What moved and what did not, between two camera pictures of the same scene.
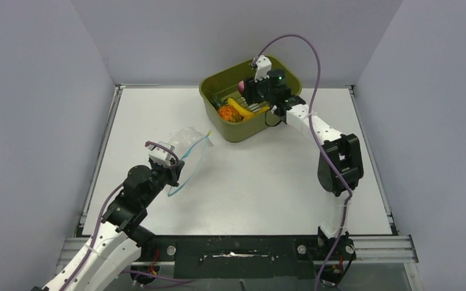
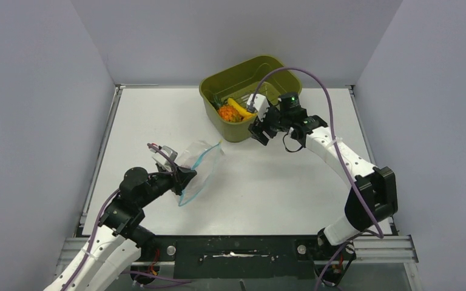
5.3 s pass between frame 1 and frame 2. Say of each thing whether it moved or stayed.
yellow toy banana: stayed
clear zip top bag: moved
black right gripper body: moved
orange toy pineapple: stayed
